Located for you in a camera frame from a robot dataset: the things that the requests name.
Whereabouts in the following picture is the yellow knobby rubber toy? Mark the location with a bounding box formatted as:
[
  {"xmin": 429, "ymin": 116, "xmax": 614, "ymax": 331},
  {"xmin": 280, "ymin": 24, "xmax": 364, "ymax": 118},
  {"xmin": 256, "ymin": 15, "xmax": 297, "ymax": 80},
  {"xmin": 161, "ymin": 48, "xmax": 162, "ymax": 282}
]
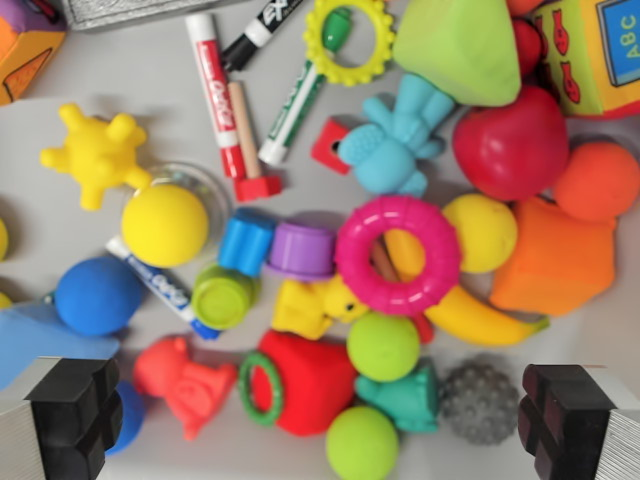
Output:
[{"xmin": 39, "ymin": 103, "xmax": 154, "ymax": 210}]

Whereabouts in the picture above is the pink plastic ring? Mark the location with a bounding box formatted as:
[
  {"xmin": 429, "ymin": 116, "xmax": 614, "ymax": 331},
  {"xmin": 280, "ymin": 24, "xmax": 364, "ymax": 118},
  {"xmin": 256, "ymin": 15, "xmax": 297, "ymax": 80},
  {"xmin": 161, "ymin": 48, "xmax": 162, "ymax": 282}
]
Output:
[{"xmin": 333, "ymin": 195, "xmax": 462, "ymax": 317}]

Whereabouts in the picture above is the orange foam ball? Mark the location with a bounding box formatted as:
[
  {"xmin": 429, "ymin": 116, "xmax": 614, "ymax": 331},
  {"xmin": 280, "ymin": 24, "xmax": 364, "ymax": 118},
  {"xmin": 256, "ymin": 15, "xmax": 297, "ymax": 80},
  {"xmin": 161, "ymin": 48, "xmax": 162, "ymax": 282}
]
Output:
[{"xmin": 552, "ymin": 141, "xmax": 640, "ymax": 224}]

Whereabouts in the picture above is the green foam ball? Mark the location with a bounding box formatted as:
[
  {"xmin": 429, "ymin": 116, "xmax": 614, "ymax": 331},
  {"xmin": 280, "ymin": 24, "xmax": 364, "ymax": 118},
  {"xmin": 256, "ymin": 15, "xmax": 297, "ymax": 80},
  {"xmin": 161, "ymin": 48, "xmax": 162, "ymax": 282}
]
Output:
[
  {"xmin": 346, "ymin": 312, "xmax": 420, "ymax": 384},
  {"xmin": 324, "ymin": 405, "xmax": 400, "ymax": 480}
]

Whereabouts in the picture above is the small red ball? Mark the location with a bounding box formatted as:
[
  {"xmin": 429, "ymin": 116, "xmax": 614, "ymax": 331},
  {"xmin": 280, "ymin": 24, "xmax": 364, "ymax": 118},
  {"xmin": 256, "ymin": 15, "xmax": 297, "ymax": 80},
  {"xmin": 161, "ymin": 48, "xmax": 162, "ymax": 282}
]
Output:
[{"xmin": 510, "ymin": 18, "xmax": 546, "ymax": 76}]

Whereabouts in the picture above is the green dry erase marker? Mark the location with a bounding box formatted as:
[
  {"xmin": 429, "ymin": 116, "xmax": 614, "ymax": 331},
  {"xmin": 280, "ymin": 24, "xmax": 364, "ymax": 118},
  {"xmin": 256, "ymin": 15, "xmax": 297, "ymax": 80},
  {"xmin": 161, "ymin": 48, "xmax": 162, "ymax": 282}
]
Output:
[{"xmin": 257, "ymin": 7, "xmax": 351, "ymax": 166}]

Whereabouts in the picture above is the red toy apple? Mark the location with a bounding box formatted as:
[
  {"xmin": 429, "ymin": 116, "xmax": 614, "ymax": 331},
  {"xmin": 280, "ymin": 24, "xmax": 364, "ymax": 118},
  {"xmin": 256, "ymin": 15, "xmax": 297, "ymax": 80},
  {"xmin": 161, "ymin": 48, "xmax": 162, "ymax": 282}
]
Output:
[{"xmin": 452, "ymin": 85, "xmax": 571, "ymax": 202}]

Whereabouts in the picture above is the red dry erase marker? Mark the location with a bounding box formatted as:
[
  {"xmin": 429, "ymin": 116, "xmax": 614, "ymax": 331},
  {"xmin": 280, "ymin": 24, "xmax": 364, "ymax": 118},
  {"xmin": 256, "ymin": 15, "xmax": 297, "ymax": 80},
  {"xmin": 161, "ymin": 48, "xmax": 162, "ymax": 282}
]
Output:
[{"xmin": 184, "ymin": 13, "xmax": 250, "ymax": 179}]

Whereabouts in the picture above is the red rubber figure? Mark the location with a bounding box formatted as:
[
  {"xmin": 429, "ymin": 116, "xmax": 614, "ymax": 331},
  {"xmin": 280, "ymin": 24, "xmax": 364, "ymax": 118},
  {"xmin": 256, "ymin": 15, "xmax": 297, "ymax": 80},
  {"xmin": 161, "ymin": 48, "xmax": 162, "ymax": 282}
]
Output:
[{"xmin": 132, "ymin": 336, "xmax": 239, "ymax": 441}]

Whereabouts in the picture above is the blue dry erase marker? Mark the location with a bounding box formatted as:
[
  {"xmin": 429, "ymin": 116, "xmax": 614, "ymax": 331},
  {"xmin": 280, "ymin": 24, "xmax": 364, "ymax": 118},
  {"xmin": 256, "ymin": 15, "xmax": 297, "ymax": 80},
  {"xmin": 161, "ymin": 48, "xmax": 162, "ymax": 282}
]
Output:
[{"xmin": 104, "ymin": 234, "xmax": 224, "ymax": 341}]

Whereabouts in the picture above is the orange round toy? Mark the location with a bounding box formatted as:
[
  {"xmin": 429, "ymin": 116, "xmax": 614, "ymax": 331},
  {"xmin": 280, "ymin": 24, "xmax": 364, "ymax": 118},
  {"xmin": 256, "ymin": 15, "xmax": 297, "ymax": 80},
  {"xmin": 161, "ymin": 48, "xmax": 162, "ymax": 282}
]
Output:
[{"xmin": 505, "ymin": 0, "xmax": 551, "ymax": 19}]

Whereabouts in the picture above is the gray felt eraser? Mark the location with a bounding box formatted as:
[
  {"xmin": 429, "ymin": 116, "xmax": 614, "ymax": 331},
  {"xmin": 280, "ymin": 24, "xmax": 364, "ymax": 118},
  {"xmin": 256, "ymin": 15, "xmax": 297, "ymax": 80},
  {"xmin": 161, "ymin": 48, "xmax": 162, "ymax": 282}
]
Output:
[{"xmin": 63, "ymin": 0, "xmax": 251, "ymax": 34}]

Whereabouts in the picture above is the gray bumpy ball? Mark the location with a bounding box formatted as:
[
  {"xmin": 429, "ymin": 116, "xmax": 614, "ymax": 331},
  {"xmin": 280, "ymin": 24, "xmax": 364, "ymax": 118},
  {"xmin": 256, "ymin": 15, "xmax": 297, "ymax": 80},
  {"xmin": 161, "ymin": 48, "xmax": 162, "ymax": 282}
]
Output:
[{"xmin": 438, "ymin": 354, "xmax": 521, "ymax": 446}]

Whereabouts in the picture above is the green rubber pear shape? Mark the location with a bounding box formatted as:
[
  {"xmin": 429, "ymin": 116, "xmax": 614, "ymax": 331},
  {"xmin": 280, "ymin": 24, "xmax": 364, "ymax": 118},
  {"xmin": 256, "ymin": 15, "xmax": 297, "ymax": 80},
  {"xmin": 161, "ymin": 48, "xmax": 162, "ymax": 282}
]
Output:
[{"xmin": 392, "ymin": 0, "xmax": 524, "ymax": 107}]

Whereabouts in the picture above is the yellow rubber figure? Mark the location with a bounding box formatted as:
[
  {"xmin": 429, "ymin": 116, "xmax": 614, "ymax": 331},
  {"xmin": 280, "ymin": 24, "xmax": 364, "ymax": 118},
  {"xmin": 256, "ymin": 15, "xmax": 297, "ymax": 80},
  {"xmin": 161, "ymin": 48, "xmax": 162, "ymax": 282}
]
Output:
[{"xmin": 272, "ymin": 274, "xmax": 371, "ymax": 342}]

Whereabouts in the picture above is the thin green plastic ring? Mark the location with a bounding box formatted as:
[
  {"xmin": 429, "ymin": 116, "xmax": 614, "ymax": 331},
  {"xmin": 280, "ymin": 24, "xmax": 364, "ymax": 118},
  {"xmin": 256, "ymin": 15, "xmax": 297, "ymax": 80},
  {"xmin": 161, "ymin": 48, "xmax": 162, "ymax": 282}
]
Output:
[{"xmin": 238, "ymin": 350, "xmax": 286, "ymax": 426}]

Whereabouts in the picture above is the black dry erase marker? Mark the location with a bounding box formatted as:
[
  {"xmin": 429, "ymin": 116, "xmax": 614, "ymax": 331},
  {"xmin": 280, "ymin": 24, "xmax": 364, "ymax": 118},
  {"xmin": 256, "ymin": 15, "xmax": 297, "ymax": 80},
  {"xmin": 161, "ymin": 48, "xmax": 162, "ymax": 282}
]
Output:
[{"xmin": 219, "ymin": 0, "xmax": 304, "ymax": 71}]

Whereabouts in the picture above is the blue soft block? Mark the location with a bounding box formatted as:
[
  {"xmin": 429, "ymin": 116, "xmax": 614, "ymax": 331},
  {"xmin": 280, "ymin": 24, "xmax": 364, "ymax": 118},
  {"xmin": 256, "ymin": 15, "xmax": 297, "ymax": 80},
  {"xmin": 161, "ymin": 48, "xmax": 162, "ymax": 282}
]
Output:
[{"xmin": 0, "ymin": 298, "xmax": 121, "ymax": 391}]

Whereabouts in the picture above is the red wooden cube bead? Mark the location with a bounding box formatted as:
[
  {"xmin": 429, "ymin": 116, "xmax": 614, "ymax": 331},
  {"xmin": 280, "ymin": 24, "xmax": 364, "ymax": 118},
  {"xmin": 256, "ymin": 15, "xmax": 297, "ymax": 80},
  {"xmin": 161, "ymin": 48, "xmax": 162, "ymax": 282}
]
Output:
[{"xmin": 310, "ymin": 116, "xmax": 359, "ymax": 176}]

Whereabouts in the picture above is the orange soft block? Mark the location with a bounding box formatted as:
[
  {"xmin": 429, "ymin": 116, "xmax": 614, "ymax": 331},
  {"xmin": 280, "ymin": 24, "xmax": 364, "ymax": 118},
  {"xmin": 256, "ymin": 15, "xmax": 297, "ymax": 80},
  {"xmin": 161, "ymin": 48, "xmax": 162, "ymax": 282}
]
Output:
[{"xmin": 488, "ymin": 195, "xmax": 617, "ymax": 317}]

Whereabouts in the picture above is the blue round toy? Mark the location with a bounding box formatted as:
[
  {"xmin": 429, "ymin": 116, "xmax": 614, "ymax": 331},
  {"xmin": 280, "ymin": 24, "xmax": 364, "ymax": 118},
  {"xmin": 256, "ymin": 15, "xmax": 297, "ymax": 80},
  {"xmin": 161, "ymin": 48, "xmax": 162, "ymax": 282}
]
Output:
[{"xmin": 104, "ymin": 380, "xmax": 147, "ymax": 456}]

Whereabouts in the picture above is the red soft block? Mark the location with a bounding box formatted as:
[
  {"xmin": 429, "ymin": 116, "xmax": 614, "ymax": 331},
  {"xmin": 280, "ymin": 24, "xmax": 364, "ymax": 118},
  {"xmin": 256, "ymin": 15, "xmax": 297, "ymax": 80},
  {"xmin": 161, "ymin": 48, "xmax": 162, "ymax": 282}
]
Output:
[{"xmin": 254, "ymin": 329, "xmax": 359, "ymax": 436}]

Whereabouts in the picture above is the fabric cube with ABC print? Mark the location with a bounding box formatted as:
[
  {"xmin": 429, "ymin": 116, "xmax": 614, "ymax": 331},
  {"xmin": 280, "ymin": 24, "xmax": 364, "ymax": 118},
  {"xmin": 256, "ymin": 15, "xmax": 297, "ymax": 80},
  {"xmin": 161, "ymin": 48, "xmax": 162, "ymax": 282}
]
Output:
[{"xmin": 532, "ymin": 0, "xmax": 640, "ymax": 121}]

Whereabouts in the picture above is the blue plastic cup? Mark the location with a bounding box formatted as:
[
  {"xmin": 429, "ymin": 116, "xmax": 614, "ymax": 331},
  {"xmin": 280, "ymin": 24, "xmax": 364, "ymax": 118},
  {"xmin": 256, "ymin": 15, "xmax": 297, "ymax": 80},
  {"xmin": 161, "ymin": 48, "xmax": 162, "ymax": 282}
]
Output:
[{"xmin": 217, "ymin": 208, "xmax": 277, "ymax": 279}]

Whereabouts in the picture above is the blue foam ball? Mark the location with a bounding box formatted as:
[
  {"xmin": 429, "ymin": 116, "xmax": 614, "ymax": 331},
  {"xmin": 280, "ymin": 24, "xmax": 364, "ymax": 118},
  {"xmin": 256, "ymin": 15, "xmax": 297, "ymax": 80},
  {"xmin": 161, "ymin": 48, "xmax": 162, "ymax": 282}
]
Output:
[{"xmin": 53, "ymin": 256, "xmax": 146, "ymax": 337}]

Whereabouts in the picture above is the teal rubber figure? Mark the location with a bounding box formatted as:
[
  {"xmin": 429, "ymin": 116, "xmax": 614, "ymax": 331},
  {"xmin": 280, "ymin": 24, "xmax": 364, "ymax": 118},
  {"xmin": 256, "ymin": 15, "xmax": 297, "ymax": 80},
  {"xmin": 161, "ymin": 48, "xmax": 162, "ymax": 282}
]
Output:
[{"xmin": 353, "ymin": 357, "xmax": 441, "ymax": 434}]

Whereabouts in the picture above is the light blue rubber figure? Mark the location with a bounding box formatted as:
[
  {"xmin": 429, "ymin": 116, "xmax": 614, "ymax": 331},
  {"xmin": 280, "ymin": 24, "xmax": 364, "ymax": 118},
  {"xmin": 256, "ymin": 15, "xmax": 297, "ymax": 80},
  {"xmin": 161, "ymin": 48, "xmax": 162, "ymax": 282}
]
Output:
[{"xmin": 333, "ymin": 73, "xmax": 459, "ymax": 197}]

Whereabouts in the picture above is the black silver gripper right finger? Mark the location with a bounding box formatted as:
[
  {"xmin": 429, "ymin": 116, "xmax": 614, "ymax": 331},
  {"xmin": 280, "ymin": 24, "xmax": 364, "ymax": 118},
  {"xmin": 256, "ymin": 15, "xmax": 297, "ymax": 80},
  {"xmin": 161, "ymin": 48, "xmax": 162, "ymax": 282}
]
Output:
[{"xmin": 517, "ymin": 363, "xmax": 640, "ymax": 480}]

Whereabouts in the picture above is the black silver gripper left finger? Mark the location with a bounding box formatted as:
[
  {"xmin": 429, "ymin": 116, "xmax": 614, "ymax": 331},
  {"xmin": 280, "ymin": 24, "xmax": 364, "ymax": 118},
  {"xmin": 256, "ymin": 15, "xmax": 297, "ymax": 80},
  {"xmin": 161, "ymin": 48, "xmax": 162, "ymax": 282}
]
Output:
[{"xmin": 0, "ymin": 356, "xmax": 124, "ymax": 480}]

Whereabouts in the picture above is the purple plastic cup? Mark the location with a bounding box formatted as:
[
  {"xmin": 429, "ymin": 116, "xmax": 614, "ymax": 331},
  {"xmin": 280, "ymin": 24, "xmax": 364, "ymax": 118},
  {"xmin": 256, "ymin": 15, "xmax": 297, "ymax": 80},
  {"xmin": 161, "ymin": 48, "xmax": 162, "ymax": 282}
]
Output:
[{"xmin": 263, "ymin": 221, "xmax": 339, "ymax": 279}]

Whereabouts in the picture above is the yellow toy banana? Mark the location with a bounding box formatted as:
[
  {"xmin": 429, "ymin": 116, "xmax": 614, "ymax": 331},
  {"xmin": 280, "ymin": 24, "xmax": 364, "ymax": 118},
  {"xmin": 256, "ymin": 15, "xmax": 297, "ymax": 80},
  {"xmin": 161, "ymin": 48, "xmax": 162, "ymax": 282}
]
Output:
[{"xmin": 387, "ymin": 229, "xmax": 551, "ymax": 347}]

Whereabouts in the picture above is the orange fabric cube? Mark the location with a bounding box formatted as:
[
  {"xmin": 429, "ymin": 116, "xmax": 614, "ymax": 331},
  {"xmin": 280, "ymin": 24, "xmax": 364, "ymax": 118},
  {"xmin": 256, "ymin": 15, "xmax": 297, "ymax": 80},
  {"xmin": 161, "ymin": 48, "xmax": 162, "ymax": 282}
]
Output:
[{"xmin": 0, "ymin": 0, "xmax": 69, "ymax": 107}]

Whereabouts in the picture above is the yellow-green bumpy teether ring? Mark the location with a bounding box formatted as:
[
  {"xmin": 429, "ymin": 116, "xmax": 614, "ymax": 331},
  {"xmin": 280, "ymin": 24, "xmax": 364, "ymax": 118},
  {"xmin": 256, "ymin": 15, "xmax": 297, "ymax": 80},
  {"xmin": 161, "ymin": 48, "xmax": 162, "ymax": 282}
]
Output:
[{"xmin": 303, "ymin": 0, "xmax": 396, "ymax": 85}]

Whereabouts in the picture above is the green plastic cup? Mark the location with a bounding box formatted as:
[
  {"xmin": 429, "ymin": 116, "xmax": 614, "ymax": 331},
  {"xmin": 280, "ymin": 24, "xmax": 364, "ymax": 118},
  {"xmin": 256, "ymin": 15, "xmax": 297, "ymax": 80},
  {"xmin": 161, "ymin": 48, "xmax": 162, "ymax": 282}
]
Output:
[{"xmin": 190, "ymin": 263, "xmax": 261, "ymax": 331}]

